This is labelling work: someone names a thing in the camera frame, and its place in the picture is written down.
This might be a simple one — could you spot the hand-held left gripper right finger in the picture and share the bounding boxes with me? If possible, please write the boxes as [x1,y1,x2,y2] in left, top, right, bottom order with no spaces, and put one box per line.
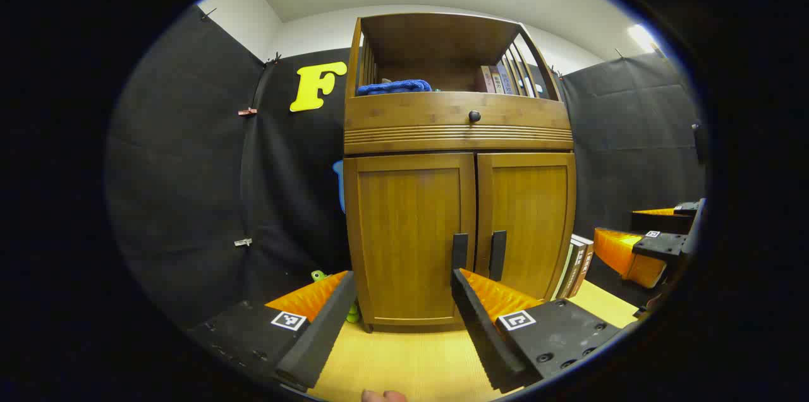
[450,268,623,393]

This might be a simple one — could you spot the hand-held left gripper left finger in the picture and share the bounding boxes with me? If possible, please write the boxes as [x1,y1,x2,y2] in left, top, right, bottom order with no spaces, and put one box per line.
[186,271,358,390]

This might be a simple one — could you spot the wooden shoe cabinet door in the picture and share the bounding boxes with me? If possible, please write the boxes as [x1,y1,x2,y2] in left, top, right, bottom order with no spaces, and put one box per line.
[344,152,477,327]
[476,151,577,302]

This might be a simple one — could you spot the wooden double-door shoe cabinet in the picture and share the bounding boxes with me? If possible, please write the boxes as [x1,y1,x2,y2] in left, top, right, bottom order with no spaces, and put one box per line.
[343,12,577,333]

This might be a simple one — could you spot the green toy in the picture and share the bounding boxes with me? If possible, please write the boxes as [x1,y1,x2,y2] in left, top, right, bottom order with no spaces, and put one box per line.
[310,269,362,324]

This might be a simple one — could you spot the brown and white books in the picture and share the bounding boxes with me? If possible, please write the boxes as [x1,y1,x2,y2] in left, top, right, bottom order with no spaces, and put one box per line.
[555,234,595,300]

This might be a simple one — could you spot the ceiling light panel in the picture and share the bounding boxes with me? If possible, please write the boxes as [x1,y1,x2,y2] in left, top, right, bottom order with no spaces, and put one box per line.
[628,23,659,52]

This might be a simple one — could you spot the black backdrop cloth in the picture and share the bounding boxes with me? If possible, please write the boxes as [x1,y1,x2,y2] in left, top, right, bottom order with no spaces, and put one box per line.
[104,4,707,330]

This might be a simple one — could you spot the wooden drawer front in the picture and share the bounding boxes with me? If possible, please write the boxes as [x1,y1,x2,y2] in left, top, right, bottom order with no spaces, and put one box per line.
[344,92,573,155]

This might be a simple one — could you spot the blue cloth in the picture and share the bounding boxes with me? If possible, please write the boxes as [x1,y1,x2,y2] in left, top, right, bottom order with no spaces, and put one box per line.
[357,79,434,97]

